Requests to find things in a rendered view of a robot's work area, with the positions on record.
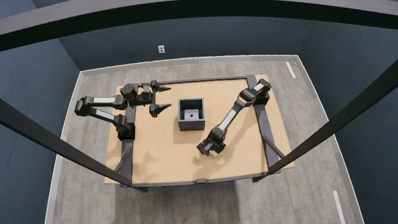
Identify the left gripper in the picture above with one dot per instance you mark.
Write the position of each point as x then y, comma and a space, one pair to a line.
155, 109

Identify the white flat plate with hole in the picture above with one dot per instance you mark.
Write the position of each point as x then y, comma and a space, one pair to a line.
191, 114

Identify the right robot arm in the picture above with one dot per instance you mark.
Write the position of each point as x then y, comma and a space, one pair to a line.
218, 134

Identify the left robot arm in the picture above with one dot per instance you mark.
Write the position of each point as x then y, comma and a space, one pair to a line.
84, 106

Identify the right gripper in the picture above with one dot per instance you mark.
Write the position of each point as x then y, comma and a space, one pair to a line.
200, 145

